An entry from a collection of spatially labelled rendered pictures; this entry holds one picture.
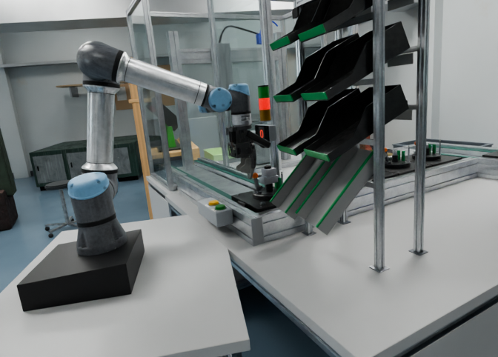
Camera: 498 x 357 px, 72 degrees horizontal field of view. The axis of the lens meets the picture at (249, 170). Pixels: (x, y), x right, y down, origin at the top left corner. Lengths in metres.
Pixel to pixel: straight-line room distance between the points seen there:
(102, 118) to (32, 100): 7.84
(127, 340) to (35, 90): 8.34
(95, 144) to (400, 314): 1.02
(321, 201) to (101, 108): 0.77
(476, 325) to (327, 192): 0.50
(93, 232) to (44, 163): 6.00
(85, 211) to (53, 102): 7.83
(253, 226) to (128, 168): 5.66
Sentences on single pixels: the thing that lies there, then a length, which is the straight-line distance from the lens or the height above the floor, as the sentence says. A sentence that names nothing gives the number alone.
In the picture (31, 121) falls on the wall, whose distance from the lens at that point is 9.10.
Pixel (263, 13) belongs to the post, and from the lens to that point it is 1.60.
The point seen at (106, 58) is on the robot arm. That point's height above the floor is 1.51.
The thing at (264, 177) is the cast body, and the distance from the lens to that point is 1.35.
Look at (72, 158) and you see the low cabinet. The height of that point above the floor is 0.54.
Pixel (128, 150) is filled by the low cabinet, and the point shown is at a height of 0.58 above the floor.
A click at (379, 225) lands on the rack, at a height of 1.00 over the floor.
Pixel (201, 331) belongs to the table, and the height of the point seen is 0.86.
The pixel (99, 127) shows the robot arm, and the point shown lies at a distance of 1.24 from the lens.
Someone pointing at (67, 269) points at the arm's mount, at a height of 0.94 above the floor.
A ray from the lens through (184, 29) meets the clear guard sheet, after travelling 2.68.
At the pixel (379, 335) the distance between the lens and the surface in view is 0.84.
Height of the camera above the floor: 1.37
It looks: 12 degrees down
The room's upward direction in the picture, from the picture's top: 5 degrees counter-clockwise
